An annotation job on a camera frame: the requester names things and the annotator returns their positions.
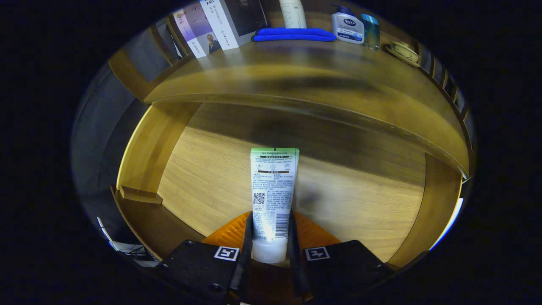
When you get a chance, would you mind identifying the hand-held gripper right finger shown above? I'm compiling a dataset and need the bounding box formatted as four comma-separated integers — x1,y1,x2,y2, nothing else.
289,211,396,305

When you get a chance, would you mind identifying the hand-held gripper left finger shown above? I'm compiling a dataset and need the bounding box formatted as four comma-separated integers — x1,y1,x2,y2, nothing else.
157,211,254,305

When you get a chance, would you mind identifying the white squeeze tube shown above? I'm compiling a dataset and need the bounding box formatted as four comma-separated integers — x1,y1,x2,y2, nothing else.
250,147,300,264

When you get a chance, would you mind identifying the wooden countertop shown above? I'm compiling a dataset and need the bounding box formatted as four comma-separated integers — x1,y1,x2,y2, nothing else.
144,40,470,174

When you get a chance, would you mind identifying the brown wooden cabinet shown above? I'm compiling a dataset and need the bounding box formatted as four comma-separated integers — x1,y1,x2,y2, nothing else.
108,0,477,178

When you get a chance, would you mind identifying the blue folded cloth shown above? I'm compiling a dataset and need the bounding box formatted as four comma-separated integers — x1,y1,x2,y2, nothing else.
252,28,337,42

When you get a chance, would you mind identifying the white book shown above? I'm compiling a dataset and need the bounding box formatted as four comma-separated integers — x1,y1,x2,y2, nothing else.
199,0,268,51

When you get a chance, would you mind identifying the beige lidded teacup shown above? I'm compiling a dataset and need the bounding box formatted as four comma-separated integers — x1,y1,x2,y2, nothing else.
385,40,421,67

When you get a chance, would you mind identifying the purple book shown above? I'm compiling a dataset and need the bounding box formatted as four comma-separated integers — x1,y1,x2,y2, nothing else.
173,2,223,59

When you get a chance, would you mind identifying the white bottle with blue cap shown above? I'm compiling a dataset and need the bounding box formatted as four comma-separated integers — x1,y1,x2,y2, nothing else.
331,4,365,45

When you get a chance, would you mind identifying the teal slim bottle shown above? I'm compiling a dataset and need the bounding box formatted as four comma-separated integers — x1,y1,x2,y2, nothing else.
361,14,381,50

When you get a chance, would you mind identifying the white pump bottle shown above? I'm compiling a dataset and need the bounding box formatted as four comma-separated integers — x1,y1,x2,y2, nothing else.
279,0,307,29

